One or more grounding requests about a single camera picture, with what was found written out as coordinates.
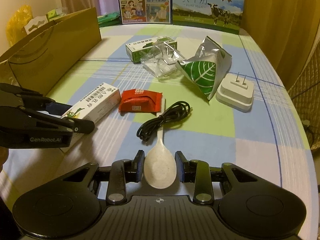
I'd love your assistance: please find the white speckled spoon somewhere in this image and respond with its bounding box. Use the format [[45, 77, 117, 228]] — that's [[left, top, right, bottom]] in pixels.
[[143, 97, 177, 190]]

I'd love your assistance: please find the white green ointment box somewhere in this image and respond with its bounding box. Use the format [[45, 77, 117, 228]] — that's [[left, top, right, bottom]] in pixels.
[[62, 82, 121, 125]]

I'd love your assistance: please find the brown cardboard box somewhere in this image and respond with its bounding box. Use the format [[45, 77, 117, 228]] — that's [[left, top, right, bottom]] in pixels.
[[1, 8, 101, 95]]

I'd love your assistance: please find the yellow plastic bag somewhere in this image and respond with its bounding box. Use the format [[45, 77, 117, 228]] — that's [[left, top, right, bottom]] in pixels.
[[5, 5, 33, 47]]

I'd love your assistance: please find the checked tablecloth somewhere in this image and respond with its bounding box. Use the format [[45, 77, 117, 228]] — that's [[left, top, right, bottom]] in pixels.
[[0, 24, 316, 201]]

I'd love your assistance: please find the red snack packet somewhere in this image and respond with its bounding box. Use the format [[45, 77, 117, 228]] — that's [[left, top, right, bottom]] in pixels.
[[118, 89, 162, 113]]

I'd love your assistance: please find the white cardboard hang tag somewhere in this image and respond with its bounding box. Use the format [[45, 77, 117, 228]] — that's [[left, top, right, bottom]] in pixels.
[[24, 15, 48, 35]]

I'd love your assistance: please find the white power plug adapter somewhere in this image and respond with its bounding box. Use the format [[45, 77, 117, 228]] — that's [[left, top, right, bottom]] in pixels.
[[216, 73, 254, 113]]

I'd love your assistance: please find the silver green leaf foil bag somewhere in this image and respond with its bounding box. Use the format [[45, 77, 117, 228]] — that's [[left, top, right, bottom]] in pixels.
[[176, 36, 232, 100]]

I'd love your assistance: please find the clear blister pack with hooks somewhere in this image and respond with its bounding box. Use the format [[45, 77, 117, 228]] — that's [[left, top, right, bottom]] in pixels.
[[140, 42, 185, 80]]

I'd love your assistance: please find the green plastic package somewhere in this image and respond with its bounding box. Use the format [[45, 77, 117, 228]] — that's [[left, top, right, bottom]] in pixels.
[[98, 12, 121, 28]]

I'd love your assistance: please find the green white oral medicine box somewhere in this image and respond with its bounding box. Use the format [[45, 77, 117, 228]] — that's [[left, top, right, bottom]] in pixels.
[[125, 36, 177, 63]]

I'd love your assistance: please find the quilted olive chair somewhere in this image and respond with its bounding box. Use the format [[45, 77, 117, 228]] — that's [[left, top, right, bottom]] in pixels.
[[289, 44, 319, 152]]

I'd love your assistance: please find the cartoon milk carton box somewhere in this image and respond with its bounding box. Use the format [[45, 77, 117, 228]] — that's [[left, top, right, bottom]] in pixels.
[[119, 0, 171, 24]]

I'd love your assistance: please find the cow pure milk box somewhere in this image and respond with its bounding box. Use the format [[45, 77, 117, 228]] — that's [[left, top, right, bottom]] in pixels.
[[172, 0, 245, 34]]

